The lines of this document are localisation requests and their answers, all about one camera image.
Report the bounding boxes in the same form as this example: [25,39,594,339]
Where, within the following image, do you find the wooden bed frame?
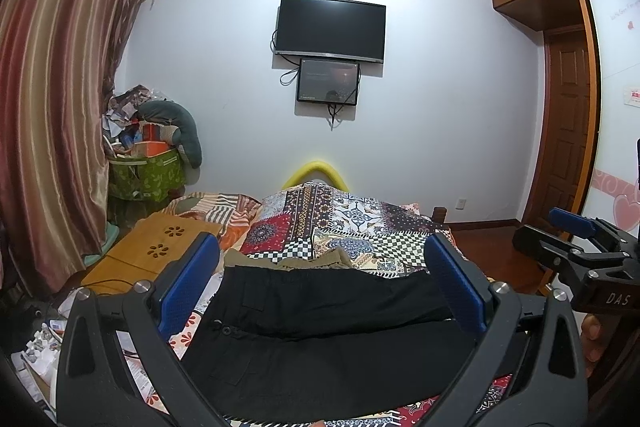
[431,207,447,225]

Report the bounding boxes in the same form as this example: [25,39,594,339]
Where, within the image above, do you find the brown wooden door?
[523,26,590,235]

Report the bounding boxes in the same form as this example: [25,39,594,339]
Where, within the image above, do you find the green fabric storage box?
[108,148,186,202]

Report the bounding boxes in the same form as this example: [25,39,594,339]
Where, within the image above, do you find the orange cardboard box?
[130,141,171,158]

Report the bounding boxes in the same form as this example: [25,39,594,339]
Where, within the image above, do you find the yellow headboard cushion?
[282,160,349,192]

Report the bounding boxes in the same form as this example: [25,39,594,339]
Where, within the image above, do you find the wooden lap desk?
[80,212,221,295]

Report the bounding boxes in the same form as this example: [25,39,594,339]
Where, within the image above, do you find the small black wall monitor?
[296,58,360,106]

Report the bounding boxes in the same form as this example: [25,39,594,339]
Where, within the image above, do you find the black pants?
[181,267,476,424]

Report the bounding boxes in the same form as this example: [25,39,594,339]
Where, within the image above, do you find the khaki pants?
[224,248,354,272]

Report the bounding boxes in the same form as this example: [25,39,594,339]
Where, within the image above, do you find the wall-mounted black television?
[273,0,386,64]

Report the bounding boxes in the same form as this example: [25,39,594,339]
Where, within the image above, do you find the person's right hand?
[580,314,604,376]

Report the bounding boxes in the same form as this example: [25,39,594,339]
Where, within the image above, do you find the patchwork patterned bedspread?
[124,180,516,427]

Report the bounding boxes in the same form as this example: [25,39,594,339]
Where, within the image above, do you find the red striped curtain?
[1,0,142,296]

